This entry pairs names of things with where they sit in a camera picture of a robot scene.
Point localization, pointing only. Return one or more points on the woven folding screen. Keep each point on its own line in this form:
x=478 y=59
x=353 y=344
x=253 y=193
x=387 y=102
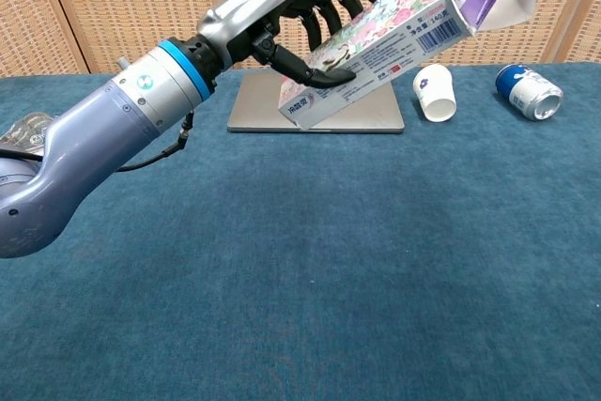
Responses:
x=117 y=6

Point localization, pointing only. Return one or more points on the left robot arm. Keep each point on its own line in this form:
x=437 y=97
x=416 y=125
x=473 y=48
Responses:
x=103 y=138

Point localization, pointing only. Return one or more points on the packaged correction tape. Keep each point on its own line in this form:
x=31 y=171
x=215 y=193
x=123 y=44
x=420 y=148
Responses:
x=26 y=131

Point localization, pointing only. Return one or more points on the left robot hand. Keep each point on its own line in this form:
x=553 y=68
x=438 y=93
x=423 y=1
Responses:
x=263 y=16

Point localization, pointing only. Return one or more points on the floral toothpaste box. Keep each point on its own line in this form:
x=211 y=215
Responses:
x=375 y=49

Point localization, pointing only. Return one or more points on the white paper cup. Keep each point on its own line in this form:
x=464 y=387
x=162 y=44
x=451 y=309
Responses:
x=435 y=91

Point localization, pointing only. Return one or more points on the blue velvet tablecloth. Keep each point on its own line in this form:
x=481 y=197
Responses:
x=328 y=255

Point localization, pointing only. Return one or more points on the blue and white can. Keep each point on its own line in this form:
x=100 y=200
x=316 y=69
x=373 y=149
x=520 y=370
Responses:
x=528 y=90

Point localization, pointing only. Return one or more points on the grey closed laptop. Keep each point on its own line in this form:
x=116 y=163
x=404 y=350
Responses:
x=371 y=112

